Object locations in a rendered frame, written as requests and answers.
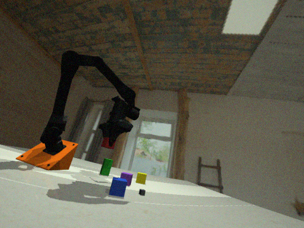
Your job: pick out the purple block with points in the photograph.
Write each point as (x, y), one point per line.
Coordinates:
(128, 177)

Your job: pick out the yellow block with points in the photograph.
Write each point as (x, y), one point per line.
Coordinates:
(141, 178)

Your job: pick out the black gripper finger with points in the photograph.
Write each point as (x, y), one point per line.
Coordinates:
(105, 133)
(113, 134)

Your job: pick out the blue block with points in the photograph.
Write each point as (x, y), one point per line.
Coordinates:
(118, 187)

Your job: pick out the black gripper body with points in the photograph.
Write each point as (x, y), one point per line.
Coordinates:
(116, 121)

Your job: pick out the green block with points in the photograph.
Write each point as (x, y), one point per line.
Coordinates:
(105, 171)
(107, 163)

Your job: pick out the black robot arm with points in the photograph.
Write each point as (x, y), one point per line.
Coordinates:
(71, 61)

